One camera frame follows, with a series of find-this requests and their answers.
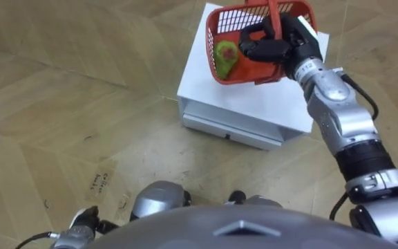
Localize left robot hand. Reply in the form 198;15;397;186
69;205;120;236

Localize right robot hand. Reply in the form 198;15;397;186
238;12;324;80

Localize green avocado soft toy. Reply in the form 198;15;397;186
213;39;240;80

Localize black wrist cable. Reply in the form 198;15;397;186
329;73;380;221
14;231;61;249

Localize robot body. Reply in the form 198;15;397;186
81;204;398;249

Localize red plastic basket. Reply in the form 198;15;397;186
205;0;319;86

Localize robot legs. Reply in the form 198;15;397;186
129;180;283;222

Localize white low cabinet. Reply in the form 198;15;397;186
177;2;330;151

